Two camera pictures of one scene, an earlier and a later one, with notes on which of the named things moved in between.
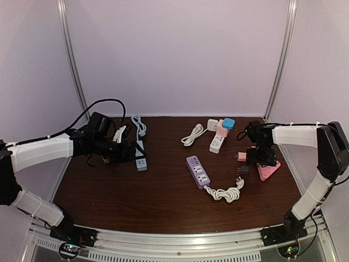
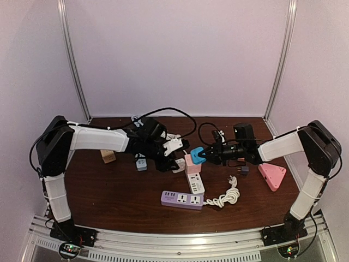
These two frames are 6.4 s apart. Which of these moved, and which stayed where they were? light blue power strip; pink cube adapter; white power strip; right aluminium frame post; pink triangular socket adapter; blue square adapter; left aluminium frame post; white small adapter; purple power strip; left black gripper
Moved: blue square adapter; left black gripper; pink triangular socket adapter; white small adapter; purple power strip; pink cube adapter; white power strip
Stayed: left aluminium frame post; right aluminium frame post; light blue power strip
